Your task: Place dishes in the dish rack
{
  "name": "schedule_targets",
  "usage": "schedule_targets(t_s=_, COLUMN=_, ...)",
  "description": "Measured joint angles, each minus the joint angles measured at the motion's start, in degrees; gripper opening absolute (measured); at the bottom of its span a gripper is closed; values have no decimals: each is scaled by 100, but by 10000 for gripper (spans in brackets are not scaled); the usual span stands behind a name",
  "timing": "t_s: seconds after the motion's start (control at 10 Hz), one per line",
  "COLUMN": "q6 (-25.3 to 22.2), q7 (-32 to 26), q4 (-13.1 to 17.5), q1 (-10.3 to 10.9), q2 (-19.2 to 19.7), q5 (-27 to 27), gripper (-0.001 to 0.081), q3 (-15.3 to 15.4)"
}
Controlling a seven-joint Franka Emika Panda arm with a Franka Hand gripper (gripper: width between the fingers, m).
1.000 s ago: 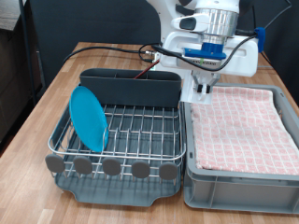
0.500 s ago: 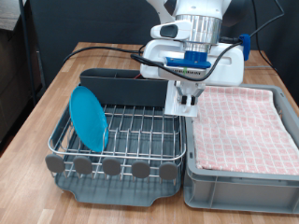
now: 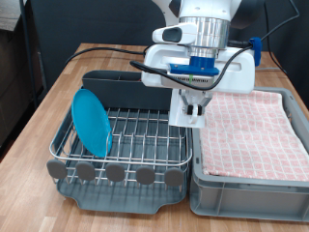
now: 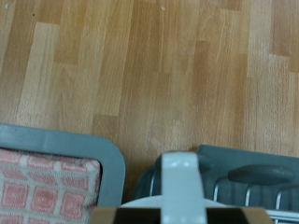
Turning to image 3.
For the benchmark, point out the white mug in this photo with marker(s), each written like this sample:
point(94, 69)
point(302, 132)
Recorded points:
point(182, 117)

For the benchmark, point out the dark grey cutlery holder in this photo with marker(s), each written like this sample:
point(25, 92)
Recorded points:
point(128, 92)

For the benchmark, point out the wrist camera on blue mount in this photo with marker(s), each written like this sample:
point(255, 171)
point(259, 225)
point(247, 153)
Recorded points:
point(193, 71)

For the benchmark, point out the black metal pole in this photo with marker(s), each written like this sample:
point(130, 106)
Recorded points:
point(28, 48)

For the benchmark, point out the grey plastic crate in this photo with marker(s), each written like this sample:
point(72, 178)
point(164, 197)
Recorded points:
point(244, 199)

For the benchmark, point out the blue plate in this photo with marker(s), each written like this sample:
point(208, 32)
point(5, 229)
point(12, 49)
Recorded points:
point(91, 122)

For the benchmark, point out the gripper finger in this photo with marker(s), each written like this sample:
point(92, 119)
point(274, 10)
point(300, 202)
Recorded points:
point(203, 103)
point(187, 101)

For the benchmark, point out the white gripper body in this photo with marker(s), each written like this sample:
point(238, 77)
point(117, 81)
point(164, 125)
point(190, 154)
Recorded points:
point(238, 74)

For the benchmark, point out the pink checked cloth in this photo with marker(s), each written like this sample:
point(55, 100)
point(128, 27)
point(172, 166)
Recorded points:
point(257, 145)

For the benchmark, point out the grey plastic drain tray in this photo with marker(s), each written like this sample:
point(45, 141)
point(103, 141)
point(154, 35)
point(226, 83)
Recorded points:
point(128, 203)

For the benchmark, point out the dark cabinet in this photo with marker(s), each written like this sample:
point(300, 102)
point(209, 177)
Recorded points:
point(13, 80)

